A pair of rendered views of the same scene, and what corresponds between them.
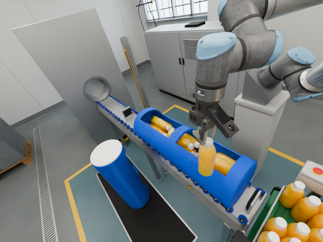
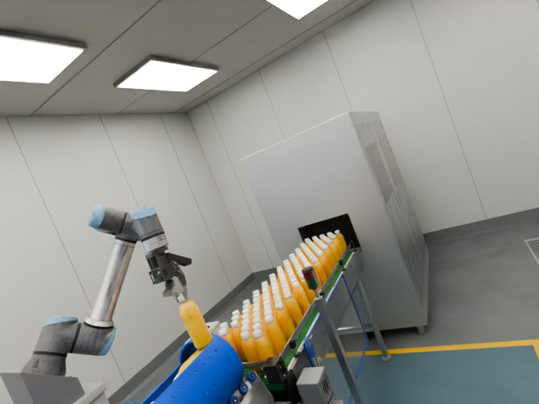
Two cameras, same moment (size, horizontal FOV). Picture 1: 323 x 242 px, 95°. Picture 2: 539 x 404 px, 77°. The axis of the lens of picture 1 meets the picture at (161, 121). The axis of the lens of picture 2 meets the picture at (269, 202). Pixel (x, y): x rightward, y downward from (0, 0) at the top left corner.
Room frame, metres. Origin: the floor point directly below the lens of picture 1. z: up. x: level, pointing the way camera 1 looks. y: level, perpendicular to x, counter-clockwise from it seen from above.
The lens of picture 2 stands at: (0.64, 1.16, 1.76)
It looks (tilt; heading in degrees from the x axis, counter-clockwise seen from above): 4 degrees down; 240
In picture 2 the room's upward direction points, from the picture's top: 22 degrees counter-clockwise
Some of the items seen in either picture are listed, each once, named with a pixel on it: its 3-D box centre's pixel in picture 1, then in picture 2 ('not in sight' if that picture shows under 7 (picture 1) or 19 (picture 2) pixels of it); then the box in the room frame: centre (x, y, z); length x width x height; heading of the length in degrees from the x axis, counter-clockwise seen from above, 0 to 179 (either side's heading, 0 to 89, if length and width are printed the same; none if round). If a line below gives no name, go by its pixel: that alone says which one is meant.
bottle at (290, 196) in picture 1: (291, 194); not in sight; (0.25, -0.55, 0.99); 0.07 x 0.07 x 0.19
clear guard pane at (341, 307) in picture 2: not in sight; (341, 341); (-0.41, -0.45, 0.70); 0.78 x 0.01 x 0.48; 31
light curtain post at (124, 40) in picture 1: (146, 106); not in sight; (1.72, 0.14, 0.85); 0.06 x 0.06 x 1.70; 31
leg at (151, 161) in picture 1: (154, 166); not in sight; (1.13, 0.25, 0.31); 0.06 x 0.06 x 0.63; 31
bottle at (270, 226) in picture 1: (274, 229); (253, 353); (0.14, -0.37, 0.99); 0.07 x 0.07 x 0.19
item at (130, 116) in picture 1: (128, 114); not in sight; (1.41, 0.34, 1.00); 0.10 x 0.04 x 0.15; 121
